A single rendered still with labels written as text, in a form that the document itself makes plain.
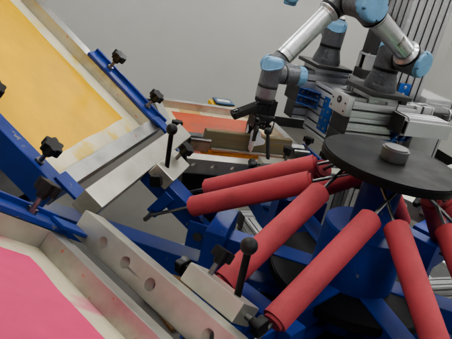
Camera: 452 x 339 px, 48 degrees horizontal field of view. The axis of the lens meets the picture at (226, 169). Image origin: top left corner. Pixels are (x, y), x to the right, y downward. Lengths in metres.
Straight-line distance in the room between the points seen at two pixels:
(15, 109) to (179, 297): 0.65
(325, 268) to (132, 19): 4.75
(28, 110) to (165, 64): 4.40
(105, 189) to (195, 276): 0.33
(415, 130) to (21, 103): 1.75
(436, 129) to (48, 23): 1.74
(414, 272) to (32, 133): 0.85
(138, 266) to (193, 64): 4.91
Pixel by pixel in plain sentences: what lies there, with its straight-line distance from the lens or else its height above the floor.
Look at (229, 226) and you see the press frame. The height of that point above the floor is 1.05.
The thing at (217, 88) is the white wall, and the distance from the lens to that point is 5.81.
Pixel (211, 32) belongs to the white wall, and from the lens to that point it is 5.66.
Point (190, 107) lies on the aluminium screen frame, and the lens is 2.47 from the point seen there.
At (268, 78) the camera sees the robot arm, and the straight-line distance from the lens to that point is 1.88.
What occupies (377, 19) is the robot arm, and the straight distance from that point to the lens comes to 2.07.
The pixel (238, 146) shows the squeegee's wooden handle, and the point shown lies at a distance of 1.95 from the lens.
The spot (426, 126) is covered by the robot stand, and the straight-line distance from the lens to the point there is 2.50.
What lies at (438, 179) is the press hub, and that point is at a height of 1.32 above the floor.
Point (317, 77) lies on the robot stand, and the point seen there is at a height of 1.18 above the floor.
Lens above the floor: 1.63
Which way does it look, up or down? 22 degrees down
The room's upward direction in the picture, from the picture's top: 13 degrees clockwise
